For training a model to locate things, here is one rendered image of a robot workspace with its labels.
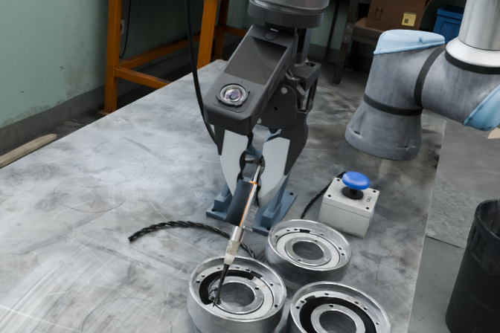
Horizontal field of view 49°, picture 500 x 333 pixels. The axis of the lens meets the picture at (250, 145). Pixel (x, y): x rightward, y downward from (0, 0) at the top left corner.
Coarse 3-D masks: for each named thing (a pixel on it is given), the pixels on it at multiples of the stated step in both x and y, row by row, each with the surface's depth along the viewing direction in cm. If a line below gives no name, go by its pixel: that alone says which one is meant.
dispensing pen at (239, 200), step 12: (240, 180) 56; (252, 180) 58; (240, 192) 56; (240, 204) 56; (228, 216) 56; (240, 216) 56; (240, 228) 57; (240, 240) 57; (228, 252) 57; (228, 264) 57
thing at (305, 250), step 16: (288, 224) 71; (304, 224) 72; (320, 224) 72; (272, 240) 69; (304, 240) 70; (336, 240) 71; (272, 256) 65; (304, 256) 71; (320, 256) 69; (288, 272) 64; (304, 272) 63; (320, 272) 63; (336, 272) 64
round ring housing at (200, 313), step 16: (224, 256) 62; (240, 256) 63; (192, 272) 59; (208, 272) 61; (256, 272) 62; (272, 272) 61; (192, 288) 57; (224, 288) 60; (240, 288) 61; (256, 288) 60; (272, 288) 60; (192, 304) 56; (224, 304) 57; (256, 304) 58; (272, 304) 59; (208, 320) 54; (224, 320) 54; (240, 320) 53; (256, 320) 54; (272, 320) 55
